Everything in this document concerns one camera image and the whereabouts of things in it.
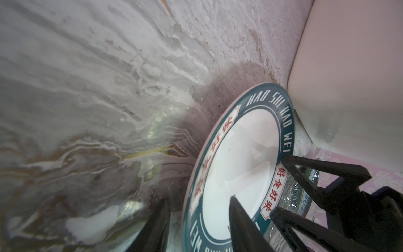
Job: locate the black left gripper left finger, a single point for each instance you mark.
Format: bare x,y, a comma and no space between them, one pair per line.
155,234

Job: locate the white plate green lettered rim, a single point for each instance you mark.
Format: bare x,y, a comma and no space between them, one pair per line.
241,158

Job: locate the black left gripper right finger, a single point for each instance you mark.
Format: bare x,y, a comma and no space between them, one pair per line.
244,234

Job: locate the white plastic bin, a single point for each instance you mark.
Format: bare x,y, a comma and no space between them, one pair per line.
346,83

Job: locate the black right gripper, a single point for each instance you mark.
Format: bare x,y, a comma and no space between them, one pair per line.
358,221

